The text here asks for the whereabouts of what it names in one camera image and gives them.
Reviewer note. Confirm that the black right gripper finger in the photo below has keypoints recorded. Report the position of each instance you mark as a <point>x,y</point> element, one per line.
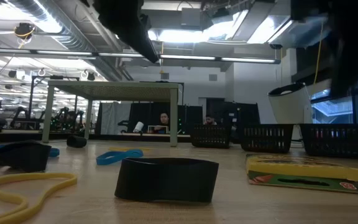
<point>345,79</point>

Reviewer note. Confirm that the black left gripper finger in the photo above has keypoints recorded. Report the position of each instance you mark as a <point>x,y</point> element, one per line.
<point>141,46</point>

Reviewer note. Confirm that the yellow green crayon box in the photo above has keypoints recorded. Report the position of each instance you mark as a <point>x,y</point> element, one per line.
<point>300,169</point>

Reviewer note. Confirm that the black mesh plastic basket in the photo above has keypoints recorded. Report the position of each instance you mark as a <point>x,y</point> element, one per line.
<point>210,137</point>
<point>266,146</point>
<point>337,149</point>

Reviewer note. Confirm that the small black rubber band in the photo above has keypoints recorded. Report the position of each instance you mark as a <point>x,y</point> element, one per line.
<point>76,142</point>

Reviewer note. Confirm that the wide black rubber band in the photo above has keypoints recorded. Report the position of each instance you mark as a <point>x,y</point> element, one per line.
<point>166,183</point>

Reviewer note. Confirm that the black pouch object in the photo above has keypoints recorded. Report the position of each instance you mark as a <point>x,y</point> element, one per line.
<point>26,158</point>

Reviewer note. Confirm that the yellow rubber band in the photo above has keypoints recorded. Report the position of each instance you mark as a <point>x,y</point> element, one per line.
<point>42,177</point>

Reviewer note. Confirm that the long ceiling light bar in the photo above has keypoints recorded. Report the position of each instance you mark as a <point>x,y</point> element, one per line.
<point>185,57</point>

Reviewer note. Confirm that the green perforated metal shelf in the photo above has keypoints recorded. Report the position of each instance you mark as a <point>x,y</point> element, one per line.
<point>113,85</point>

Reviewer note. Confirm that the grey ceiling box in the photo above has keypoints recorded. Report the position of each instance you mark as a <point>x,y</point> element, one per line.
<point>190,17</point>

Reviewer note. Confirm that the white cylindrical device black rim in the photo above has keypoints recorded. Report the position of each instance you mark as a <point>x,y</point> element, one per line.
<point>287,105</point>

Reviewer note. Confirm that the black partition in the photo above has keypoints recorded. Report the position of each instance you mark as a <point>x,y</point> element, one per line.
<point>148,113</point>
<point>238,112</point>

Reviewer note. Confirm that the person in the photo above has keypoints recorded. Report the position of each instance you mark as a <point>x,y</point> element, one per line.
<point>210,119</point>
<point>164,119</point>

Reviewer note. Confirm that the grey curtain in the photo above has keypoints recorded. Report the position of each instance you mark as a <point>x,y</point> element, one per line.
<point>113,118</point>

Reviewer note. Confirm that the white cylindrical background object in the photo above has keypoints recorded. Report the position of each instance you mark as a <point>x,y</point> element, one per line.
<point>138,127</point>

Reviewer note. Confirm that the background robot station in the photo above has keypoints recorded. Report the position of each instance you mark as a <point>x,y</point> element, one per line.
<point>62,116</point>

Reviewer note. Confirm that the black table frame rails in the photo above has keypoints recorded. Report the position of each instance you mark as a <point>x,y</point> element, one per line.
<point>17,137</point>

